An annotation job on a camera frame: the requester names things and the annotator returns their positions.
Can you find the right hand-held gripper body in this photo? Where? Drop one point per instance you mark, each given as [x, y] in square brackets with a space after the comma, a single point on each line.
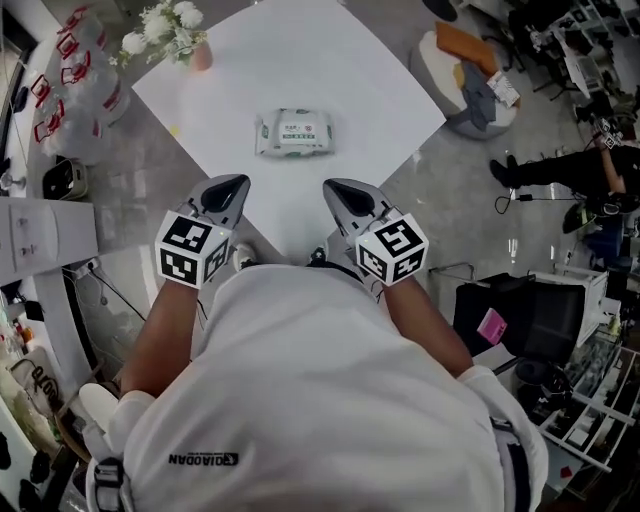
[395, 245]

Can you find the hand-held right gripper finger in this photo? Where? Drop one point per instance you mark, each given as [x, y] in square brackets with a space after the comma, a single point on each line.
[340, 220]
[367, 190]

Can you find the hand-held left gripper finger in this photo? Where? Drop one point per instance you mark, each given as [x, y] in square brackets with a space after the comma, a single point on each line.
[241, 207]
[210, 183]

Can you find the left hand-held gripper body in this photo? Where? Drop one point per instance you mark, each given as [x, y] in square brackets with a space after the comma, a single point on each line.
[192, 250]

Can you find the white wet wipe pack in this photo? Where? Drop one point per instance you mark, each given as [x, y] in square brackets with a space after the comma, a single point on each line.
[267, 145]

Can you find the wet wipes pack label flap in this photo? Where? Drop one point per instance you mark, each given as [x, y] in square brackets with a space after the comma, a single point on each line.
[298, 132]

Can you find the person's left forearm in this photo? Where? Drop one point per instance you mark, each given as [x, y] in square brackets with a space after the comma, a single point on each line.
[165, 335]

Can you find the person's right forearm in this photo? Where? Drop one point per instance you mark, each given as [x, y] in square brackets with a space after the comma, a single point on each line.
[425, 330]

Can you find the person's left white shoe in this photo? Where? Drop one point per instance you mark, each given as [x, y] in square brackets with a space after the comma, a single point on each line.
[244, 256]

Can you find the white power strip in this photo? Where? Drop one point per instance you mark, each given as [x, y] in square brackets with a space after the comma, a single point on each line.
[87, 268]

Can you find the round grey pouf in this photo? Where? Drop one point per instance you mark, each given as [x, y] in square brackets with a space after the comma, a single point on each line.
[435, 85]

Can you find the pink vase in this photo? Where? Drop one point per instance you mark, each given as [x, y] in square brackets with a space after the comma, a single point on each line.
[202, 57]

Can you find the pink box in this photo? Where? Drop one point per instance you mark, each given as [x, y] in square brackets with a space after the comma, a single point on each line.
[492, 326]

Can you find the white square table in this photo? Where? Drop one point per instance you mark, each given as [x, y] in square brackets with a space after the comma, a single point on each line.
[300, 65]

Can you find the grey cloth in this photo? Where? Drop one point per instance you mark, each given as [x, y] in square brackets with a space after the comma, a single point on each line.
[480, 100]

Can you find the small bin with black bag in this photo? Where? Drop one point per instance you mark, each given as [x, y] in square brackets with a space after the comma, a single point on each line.
[62, 177]

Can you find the large white cardboard box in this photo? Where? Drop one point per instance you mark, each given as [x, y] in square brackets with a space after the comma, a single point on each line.
[45, 235]

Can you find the black office chair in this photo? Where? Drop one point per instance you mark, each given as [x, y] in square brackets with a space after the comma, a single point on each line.
[530, 315]

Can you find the white flower bouquet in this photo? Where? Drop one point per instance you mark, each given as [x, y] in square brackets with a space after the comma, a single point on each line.
[160, 27]

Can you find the person's white t-shirt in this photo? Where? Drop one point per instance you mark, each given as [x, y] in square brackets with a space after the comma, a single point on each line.
[310, 390]

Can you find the orange cushion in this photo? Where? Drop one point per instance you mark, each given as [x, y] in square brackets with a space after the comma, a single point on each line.
[465, 45]

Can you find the white round stool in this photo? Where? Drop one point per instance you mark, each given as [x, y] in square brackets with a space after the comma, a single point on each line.
[97, 405]

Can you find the beige printed tote bag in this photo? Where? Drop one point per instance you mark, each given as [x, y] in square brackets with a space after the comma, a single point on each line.
[37, 380]

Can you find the white shelf unit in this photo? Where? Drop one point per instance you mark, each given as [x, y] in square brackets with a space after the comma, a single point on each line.
[595, 415]

